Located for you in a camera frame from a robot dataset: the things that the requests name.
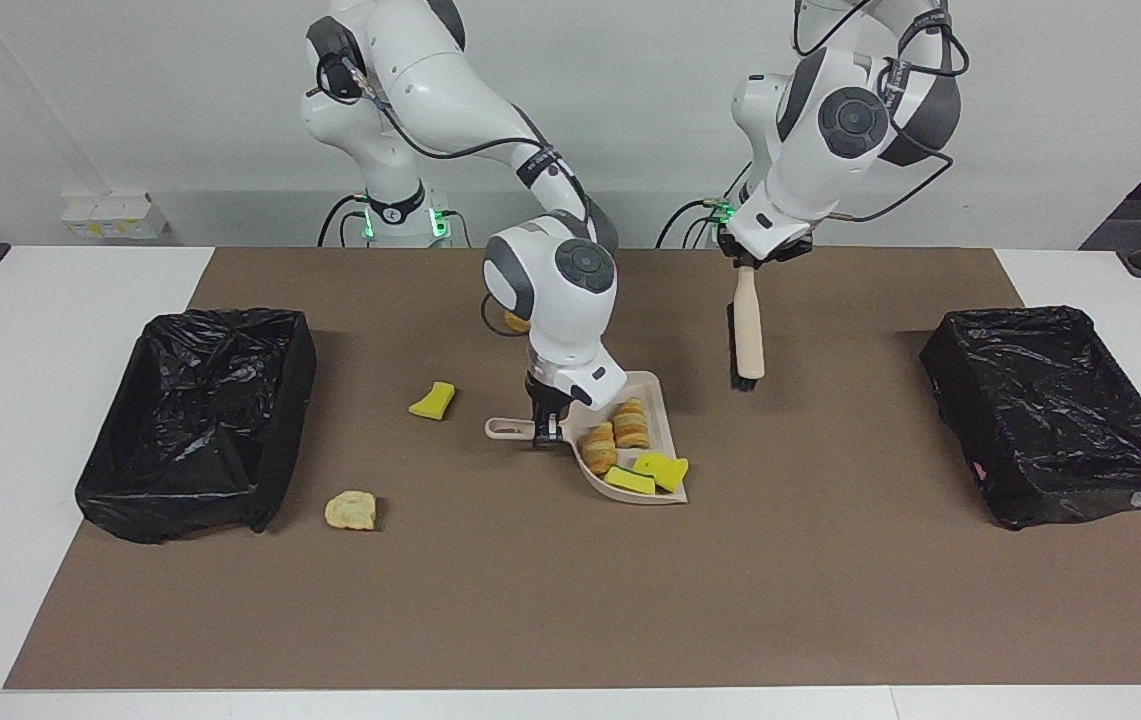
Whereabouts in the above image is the brown table mat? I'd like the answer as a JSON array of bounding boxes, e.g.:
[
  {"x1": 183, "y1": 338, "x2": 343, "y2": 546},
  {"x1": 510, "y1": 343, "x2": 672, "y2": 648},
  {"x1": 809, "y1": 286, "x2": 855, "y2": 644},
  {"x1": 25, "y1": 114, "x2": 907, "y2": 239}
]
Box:
[{"x1": 5, "y1": 247, "x2": 1141, "y2": 691}]

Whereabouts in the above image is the black base cable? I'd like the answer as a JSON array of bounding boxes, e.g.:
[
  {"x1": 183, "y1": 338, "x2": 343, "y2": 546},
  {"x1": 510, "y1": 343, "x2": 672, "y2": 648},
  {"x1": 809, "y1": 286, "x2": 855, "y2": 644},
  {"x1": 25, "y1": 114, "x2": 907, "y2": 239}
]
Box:
[
  {"x1": 317, "y1": 194, "x2": 373, "y2": 248},
  {"x1": 655, "y1": 197, "x2": 733, "y2": 249}
]

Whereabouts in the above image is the beige plastic dustpan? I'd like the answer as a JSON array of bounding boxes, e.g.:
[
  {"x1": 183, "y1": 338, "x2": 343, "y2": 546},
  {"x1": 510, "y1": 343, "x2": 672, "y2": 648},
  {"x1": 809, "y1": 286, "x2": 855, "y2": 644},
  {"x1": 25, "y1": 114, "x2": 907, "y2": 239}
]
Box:
[{"x1": 485, "y1": 371, "x2": 689, "y2": 506}]

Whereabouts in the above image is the orange striped croissant roll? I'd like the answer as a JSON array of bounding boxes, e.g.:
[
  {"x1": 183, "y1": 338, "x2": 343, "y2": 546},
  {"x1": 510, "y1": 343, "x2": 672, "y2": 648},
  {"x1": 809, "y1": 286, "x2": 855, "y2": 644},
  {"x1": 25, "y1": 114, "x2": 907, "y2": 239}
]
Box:
[{"x1": 578, "y1": 421, "x2": 619, "y2": 476}]

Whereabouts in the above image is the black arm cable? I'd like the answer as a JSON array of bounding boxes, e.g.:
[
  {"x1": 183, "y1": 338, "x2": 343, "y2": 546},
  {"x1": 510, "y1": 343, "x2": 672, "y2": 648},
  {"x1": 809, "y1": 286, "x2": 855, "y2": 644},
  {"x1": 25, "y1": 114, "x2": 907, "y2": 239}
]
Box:
[
  {"x1": 792, "y1": 0, "x2": 971, "y2": 223},
  {"x1": 315, "y1": 55, "x2": 591, "y2": 216}
]

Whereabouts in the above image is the black left base cable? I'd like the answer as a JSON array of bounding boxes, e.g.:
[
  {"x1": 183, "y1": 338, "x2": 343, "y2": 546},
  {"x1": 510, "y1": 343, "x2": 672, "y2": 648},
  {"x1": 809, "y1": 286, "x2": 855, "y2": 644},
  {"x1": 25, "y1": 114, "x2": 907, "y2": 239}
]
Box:
[{"x1": 655, "y1": 197, "x2": 733, "y2": 249}]

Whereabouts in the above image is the white power strip box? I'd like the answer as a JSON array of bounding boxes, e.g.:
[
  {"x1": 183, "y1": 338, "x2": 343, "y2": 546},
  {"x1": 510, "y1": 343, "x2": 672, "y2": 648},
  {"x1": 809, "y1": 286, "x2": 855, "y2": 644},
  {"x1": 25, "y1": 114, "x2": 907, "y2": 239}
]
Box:
[{"x1": 62, "y1": 193, "x2": 169, "y2": 241}]

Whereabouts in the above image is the beige brush with black bristles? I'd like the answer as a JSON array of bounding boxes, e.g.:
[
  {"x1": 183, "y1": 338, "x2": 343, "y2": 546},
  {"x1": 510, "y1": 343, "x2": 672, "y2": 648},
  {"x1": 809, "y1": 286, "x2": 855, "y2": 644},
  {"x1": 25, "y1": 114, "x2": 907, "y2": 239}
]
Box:
[{"x1": 727, "y1": 262, "x2": 766, "y2": 392}]

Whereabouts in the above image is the black bag lined bin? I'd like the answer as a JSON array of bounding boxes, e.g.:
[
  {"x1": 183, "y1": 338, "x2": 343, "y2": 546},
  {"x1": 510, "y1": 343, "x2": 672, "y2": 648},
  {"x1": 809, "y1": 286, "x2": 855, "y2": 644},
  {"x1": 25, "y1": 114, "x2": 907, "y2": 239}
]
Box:
[
  {"x1": 75, "y1": 308, "x2": 318, "y2": 545},
  {"x1": 920, "y1": 305, "x2": 1141, "y2": 531}
]

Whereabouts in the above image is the black right base cable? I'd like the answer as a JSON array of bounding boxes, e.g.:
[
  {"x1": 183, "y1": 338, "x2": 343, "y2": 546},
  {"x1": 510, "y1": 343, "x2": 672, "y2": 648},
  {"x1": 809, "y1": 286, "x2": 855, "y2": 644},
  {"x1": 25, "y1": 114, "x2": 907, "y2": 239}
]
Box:
[{"x1": 317, "y1": 194, "x2": 373, "y2": 248}]

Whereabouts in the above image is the pale striped croissant roll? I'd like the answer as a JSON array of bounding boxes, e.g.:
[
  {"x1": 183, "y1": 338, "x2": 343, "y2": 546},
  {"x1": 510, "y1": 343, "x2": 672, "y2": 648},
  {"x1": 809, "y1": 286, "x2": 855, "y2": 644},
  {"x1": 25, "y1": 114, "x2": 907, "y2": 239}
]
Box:
[{"x1": 612, "y1": 398, "x2": 651, "y2": 450}]

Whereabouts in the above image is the small yellow sponge piece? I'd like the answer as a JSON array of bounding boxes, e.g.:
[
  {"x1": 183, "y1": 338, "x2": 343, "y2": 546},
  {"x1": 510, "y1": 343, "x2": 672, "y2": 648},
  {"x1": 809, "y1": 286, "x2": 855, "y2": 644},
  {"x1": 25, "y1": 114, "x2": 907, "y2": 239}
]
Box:
[{"x1": 408, "y1": 380, "x2": 457, "y2": 421}]

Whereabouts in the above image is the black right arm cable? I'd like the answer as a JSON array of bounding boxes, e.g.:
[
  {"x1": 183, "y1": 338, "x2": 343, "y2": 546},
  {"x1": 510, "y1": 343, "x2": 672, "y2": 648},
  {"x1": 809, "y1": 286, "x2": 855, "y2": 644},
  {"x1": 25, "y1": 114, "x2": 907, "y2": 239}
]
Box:
[{"x1": 315, "y1": 55, "x2": 591, "y2": 216}]

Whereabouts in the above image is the yellow and green sponge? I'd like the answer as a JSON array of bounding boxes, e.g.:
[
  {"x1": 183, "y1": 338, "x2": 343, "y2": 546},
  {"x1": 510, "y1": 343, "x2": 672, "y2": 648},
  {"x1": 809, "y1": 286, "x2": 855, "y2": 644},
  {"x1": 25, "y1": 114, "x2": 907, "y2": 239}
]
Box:
[{"x1": 603, "y1": 465, "x2": 657, "y2": 497}]

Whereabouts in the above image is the pale yellow dumpling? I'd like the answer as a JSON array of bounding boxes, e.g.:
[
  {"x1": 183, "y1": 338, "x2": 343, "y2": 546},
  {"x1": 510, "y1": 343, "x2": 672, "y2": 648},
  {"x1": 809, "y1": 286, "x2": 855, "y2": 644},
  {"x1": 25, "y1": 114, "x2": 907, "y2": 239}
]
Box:
[{"x1": 324, "y1": 490, "x2": 378, "y2": 532}]

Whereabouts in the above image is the notched yellow sponge chunk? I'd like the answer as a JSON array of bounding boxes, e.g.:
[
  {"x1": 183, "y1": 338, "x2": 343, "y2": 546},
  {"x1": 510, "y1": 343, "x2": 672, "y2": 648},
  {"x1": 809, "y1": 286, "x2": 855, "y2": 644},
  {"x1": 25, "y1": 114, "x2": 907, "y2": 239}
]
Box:
[{"x1": 633, "y1": 452, "x2": 690, "y2": 493}]

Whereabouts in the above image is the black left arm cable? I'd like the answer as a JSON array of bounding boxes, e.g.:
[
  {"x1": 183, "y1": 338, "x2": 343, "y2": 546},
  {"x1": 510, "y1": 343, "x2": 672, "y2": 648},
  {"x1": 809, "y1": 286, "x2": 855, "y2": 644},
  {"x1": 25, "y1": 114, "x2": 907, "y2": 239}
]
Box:
[{"x1": 792, "y1": 0, "x2": 971, "y2": 223}]

